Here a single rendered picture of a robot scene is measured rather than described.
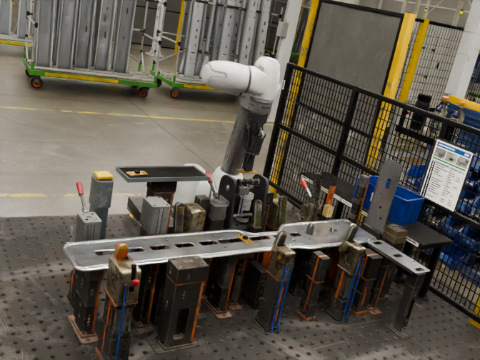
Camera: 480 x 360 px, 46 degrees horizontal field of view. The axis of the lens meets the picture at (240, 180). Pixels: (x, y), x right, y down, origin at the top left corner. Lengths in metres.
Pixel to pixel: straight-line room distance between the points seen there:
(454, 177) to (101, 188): 1.59
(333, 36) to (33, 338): 3.69
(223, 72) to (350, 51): 2.80
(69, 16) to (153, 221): 7.00
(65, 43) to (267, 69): 7.01
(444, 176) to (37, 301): 1.87
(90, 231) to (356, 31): 3.22
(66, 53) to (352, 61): 5.28
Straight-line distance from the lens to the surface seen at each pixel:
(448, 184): 2.84
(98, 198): 2.28
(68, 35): 9.01
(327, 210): 2.69
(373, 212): 2.77
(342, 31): 4.94
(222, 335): 2.23
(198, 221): 2.29
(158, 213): 2.19
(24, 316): 2.24
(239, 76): 2.12
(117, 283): 1.83
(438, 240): 2.79
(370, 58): 4.62
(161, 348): 2.11
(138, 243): 2.11
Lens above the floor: 1.94
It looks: 18 degrees down
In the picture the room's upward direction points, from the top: 12 degrees clockwise
